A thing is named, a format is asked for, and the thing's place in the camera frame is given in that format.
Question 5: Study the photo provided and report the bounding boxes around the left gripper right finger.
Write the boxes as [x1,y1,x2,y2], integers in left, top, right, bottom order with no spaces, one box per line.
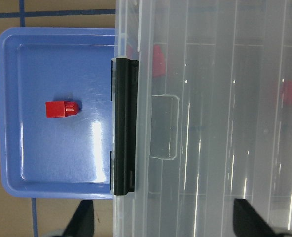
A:
[233,198,282,237]

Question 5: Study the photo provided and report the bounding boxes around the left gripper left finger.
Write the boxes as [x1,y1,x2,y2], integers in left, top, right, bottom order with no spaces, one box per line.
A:
[62,200,95,237]

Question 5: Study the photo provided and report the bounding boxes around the clear ribbed box lid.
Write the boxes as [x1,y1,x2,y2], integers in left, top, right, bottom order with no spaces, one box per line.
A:
[136,0,292,237]

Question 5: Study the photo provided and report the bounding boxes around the blue plastic tray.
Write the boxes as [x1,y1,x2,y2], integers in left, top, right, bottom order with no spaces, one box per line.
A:
[0,27,115,199]

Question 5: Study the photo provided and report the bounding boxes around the clear plastic storage box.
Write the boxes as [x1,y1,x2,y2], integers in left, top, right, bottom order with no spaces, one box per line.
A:
[110,0,292,237]

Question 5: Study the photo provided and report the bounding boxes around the black box latch handle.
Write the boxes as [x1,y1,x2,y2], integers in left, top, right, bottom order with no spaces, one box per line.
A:
[112,58,139,196]

